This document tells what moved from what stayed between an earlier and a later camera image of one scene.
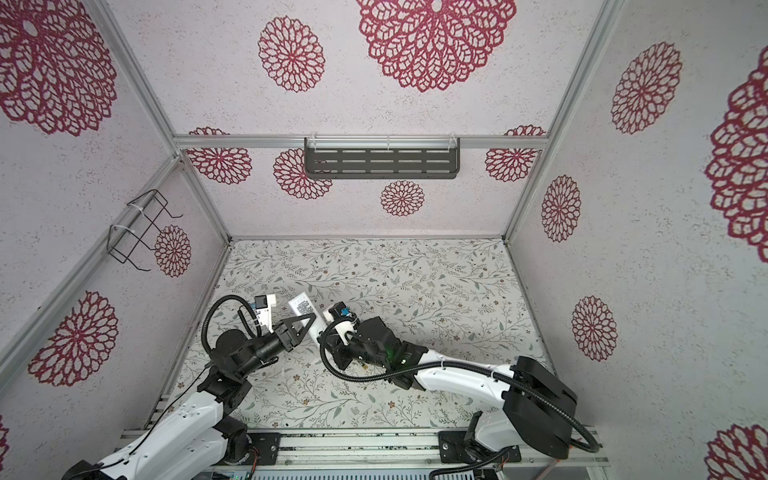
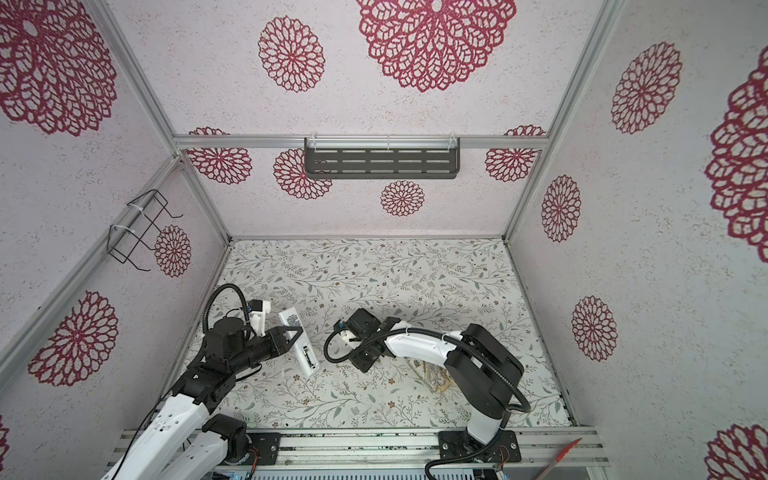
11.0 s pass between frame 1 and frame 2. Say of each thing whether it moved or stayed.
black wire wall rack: stayed
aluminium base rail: stayed
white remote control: moved
